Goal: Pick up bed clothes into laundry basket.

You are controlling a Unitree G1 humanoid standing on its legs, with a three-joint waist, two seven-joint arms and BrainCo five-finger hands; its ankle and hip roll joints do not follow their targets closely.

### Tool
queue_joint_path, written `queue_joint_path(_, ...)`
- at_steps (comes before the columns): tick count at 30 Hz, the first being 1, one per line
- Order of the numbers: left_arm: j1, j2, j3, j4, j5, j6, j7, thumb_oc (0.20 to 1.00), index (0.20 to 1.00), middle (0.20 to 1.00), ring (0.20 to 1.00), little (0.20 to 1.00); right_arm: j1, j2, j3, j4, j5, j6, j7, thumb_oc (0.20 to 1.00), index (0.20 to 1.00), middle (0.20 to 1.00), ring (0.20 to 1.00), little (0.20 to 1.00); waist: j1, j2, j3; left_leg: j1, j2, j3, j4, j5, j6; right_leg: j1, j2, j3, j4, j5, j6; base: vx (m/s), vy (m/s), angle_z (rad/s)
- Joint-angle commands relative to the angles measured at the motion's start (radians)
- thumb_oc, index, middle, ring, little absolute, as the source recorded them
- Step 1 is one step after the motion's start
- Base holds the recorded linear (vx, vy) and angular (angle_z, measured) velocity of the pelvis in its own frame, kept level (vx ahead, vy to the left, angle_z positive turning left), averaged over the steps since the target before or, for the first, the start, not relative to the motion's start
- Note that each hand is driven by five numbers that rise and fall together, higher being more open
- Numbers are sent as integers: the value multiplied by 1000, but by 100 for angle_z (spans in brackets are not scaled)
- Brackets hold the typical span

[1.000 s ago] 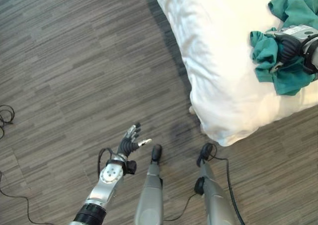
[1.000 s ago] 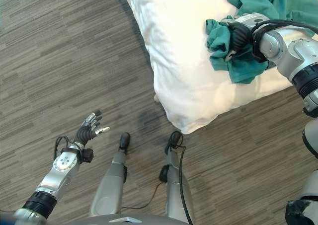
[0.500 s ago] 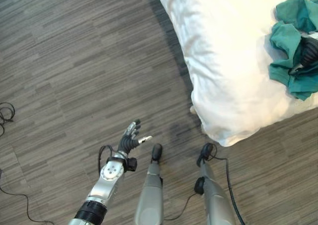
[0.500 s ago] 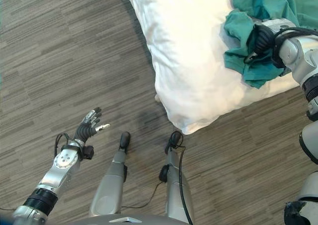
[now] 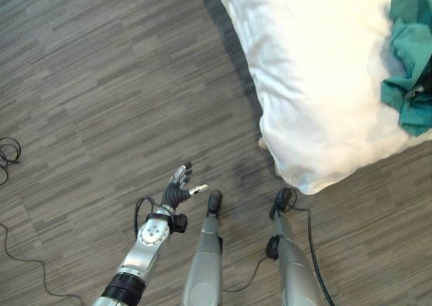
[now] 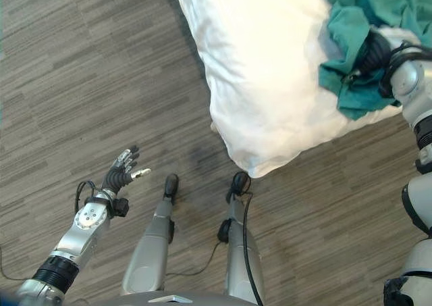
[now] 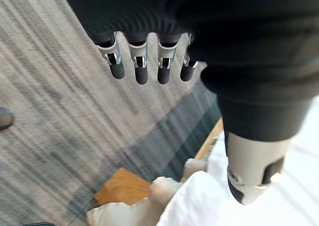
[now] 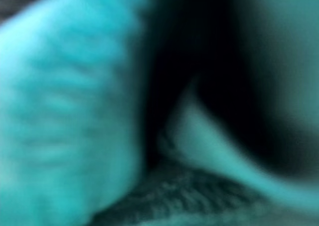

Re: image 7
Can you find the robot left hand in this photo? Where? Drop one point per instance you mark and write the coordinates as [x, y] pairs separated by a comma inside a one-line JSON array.
[[224, 36]]

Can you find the white bed sheet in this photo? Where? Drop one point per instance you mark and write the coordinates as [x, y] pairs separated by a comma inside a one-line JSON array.
[[261, 208]]

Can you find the grey striped carpet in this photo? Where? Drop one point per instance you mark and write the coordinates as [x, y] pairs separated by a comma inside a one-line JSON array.
[[62, 106]]

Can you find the robot dark foot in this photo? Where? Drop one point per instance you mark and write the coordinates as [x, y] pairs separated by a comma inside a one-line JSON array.
[[5, 118]]

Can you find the wooden bed frame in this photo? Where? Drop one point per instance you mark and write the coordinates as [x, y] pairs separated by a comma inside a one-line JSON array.
[[122, 188]]

